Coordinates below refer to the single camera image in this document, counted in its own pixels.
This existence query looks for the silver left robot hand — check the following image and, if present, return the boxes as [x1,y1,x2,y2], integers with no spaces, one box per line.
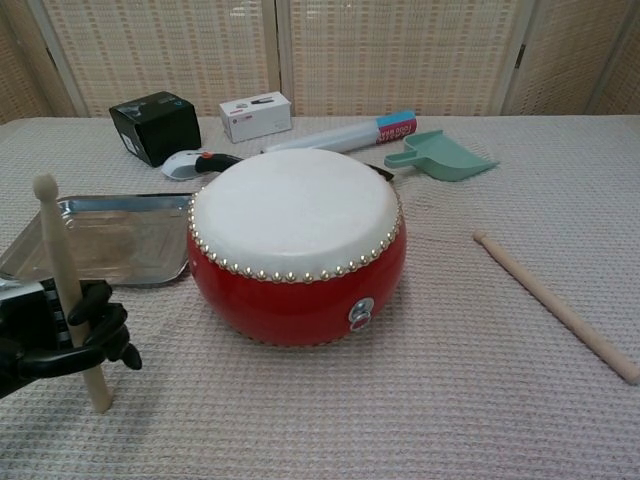
[0,278,144,401]

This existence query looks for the wooden drumstick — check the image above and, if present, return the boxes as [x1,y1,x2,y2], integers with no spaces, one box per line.
[472,228,640,385]
[32,174,111,414]

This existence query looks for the stainless steel tray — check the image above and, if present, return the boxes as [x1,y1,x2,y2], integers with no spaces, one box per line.
[0,193,196,289]

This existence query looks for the red drum with white skin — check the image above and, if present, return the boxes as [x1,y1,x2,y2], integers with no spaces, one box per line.
[187,148,408,347]

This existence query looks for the white computer mouse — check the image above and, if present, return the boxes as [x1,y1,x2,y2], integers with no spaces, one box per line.
[161,149,206,181]

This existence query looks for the black cardboard box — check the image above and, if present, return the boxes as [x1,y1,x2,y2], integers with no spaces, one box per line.
[108,90,203,168]

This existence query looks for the black garden trowel orange collar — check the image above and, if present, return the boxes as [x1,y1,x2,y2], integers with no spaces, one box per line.
[194,152,396,184]

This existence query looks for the white cardboard box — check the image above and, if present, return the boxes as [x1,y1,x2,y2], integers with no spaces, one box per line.
[218,90,293,145]

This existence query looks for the beige woven tablecloth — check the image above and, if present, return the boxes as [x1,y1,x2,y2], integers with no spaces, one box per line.
[0,114,640,480]

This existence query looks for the clear tube coloured cap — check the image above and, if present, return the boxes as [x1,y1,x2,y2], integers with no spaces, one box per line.
[259,109,419,155]

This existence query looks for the bamboo folding screen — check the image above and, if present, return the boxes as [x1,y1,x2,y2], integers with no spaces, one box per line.
[0,0,640,126]

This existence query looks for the green plastic dustpan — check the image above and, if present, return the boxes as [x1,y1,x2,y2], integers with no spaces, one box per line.
[383,129,502,183]

